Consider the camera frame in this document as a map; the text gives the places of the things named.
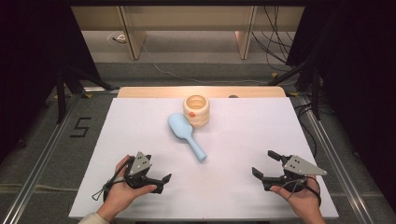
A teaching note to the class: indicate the light wooden desk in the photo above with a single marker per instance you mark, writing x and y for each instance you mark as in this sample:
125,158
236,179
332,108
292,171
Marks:
137,34

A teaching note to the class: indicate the white board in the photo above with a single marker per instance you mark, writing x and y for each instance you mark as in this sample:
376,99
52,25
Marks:
236,155

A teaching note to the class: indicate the person's right hand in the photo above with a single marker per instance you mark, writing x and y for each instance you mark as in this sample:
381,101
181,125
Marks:
300,200

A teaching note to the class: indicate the black curtain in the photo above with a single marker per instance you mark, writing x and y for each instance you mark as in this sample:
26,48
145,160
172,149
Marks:
361,77
28,62

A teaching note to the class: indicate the person's left hand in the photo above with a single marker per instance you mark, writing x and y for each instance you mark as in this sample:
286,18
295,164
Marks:
120,194

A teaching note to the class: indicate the cream ribbed utensil holder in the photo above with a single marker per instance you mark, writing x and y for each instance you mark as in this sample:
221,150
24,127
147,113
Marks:
197,116

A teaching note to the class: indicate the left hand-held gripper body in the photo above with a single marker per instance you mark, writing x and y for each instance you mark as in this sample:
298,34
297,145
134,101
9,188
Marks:
139,165

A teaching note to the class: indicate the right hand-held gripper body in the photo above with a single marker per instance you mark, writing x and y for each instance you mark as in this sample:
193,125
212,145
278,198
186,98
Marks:
299,168

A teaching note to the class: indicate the black tripod stand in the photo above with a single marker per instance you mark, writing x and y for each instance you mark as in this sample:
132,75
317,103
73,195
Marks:
315,93
60,93

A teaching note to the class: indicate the round floor outlet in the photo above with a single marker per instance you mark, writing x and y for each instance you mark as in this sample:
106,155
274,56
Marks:
116,38

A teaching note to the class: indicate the light wooden table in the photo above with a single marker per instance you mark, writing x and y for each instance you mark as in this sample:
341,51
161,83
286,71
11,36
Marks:
149,92

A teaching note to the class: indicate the light blue rice paddle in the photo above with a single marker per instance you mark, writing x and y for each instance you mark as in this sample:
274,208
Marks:
182,129

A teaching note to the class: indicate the aluminium floor rail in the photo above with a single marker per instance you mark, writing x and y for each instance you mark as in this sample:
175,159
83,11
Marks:
34,174
339,168

